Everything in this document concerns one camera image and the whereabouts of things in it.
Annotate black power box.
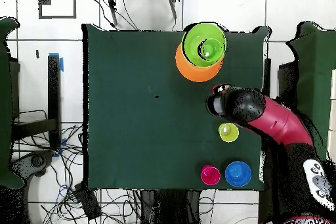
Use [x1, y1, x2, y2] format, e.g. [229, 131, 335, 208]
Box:
[73, 183, 102, 221]

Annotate green cup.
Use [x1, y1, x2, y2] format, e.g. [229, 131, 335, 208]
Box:
[199, 37, 225, 61]

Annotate dark grey chair base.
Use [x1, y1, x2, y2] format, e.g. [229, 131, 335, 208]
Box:
[11, 150, 54, 180]

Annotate yellow cup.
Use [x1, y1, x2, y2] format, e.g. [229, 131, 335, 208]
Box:
[218, 122, 240, 143]

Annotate black post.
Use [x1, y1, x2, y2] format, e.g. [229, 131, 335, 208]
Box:
[262, 58, 272, 91]

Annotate white box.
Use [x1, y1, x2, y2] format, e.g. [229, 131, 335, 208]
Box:
[327, 68, 336, 162]

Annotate large orange bowl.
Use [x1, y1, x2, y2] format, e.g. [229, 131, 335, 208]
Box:
[175, 43, 224, 83]

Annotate blue tape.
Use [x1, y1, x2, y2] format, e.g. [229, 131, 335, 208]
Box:
[48, 52, 64, 72]

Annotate blue bowl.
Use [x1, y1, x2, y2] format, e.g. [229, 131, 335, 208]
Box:
[224, 161, 252, 188]

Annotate black cable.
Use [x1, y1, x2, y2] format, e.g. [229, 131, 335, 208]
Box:
[89, 0, 140, 32]

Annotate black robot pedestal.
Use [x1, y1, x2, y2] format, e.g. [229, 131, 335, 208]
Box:
[140, 189, 202, 224]

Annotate black stand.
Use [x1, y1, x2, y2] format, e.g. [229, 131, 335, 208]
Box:
[11, 54, 62, 151]

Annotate green cloth covered table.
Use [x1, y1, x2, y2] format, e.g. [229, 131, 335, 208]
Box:
[0, 16, 25, 190]
[284, 20, 336, 156]

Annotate dark green tablecloth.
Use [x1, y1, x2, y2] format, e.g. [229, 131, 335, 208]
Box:
[81, 23, 272, 192]

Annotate green bowl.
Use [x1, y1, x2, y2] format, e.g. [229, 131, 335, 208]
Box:
[181, 22, 227, 68]

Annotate pink cup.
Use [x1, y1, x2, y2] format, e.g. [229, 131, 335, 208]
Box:
[201, 165, 221, 186]

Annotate tangled floor cables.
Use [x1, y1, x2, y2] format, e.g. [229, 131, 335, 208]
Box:
[12, 109, 142, 224]

